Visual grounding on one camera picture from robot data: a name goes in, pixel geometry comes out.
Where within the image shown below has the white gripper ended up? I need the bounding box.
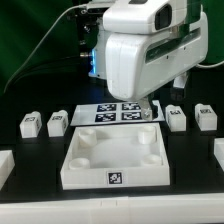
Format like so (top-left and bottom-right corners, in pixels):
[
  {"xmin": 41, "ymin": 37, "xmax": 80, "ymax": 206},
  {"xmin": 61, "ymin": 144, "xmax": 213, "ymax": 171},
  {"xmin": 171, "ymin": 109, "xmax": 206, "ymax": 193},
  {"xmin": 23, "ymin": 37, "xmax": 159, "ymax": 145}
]
[{"xmin": 105, "ymin": 12, "xmax": 208, "ymax": 120}]

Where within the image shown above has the white square tabletop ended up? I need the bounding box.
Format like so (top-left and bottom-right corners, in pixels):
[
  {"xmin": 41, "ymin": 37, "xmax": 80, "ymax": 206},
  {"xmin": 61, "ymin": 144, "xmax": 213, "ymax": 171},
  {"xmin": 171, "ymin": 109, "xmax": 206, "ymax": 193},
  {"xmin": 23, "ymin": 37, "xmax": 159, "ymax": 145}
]
[{"xmin": 61, "ymin": 123, "xmax": 170, "ymax": 190}]

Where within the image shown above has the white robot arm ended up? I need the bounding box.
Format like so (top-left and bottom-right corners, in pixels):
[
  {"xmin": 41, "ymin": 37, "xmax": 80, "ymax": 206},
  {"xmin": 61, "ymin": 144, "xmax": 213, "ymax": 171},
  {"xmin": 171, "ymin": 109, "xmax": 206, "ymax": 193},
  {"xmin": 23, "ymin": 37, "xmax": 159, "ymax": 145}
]
[{"xmin": 84, "ymin": 0, "xmax": 208, "ymax": 120}]

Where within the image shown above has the white sheet with markers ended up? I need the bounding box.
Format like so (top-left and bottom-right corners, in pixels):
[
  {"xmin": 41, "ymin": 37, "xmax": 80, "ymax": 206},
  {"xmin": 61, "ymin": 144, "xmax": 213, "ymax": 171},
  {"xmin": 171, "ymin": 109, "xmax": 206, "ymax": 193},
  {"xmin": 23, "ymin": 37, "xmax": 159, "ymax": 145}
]
[{"xmin": 70, "ymin": 99, "xmax": 166, "ymax": 127}]

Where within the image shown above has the white obstacle block right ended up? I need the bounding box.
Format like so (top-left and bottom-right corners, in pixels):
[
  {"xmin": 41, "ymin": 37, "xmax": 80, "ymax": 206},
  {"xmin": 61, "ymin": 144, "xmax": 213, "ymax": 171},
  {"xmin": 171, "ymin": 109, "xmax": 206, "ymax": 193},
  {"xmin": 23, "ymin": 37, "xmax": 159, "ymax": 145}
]
[{"xmin": 214, "ymin": 138, "xmax": 224, "ymax": 171}]

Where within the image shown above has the white obstacle block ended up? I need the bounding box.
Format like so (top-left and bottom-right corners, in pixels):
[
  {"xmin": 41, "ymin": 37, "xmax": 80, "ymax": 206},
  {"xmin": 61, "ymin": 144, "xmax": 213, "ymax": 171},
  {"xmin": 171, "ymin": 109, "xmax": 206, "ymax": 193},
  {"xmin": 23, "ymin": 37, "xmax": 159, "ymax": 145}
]
[
  {"xmin": 214, "ymin": 138, "xmax": 224, "ymax": 171},
  {"xmin": 0, "ymin": 150, "xmax": 15, "ymax": 190}
]

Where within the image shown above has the white obstacle block left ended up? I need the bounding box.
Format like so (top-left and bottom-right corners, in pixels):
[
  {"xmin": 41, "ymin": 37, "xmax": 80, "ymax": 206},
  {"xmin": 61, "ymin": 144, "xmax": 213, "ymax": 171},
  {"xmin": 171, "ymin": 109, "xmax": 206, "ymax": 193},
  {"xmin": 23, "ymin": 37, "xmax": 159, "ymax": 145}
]
[{"xmin": 0, "ymin": 150, "xmax": 15, "ymax": 190}]

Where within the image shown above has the white front fence rail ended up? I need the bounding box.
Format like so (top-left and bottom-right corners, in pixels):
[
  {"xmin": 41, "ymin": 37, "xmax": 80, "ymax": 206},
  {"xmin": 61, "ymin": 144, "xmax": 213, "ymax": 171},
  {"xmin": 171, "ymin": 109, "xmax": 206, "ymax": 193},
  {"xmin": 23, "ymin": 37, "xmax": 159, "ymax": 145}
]
[{"xmin": 0, "ymin": 193, "xmax": 224, "ymax": 224}]

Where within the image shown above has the grey camera cable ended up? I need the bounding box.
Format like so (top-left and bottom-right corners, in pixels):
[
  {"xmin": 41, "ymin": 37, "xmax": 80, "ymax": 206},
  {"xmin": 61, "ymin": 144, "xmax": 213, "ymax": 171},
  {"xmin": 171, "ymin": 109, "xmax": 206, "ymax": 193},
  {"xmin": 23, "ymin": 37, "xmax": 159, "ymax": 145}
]
[{"xmin": 2, "ymin": 3, "xmax": 88, "ymax": 94}]

